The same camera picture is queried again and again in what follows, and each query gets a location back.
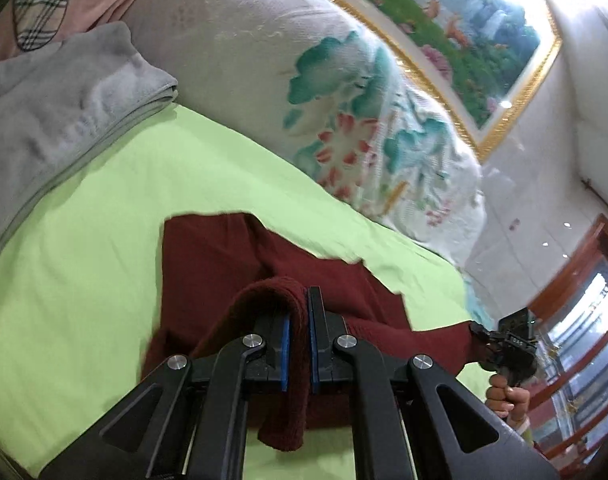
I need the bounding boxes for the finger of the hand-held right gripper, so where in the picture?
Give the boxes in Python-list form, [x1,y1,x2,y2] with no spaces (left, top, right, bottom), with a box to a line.
[470,322,495,357]

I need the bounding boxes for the wooden glass cabinet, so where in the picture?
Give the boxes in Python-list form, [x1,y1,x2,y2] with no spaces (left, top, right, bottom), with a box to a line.
[524,214,608,468]

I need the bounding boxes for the light green bed sheet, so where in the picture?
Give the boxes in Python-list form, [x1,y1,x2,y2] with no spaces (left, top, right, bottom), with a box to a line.
[0,102,490,479]

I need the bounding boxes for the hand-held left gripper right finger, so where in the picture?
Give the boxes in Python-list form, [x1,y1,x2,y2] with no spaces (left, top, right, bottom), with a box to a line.
[306,286,560,480]

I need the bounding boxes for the maroon hooded knit sweater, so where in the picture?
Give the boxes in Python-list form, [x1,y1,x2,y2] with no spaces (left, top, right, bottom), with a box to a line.
[138,212,478,453]

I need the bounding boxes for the gold framed landscape painting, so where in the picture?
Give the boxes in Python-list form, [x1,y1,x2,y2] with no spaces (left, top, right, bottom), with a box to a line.
[269,0,564,162]

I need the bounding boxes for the white floral quilt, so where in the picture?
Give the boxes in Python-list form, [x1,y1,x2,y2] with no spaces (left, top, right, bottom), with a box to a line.
[126,0,488,270]

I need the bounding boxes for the person's right hand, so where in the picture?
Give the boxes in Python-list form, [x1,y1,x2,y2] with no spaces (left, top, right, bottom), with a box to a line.
[484,374,532,425]

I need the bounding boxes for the grey towel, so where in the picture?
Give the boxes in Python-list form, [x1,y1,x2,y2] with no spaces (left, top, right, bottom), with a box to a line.
[0,21,179,267]

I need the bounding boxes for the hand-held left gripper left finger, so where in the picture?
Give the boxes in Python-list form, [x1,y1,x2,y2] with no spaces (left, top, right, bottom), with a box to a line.
[39,309,291,480]

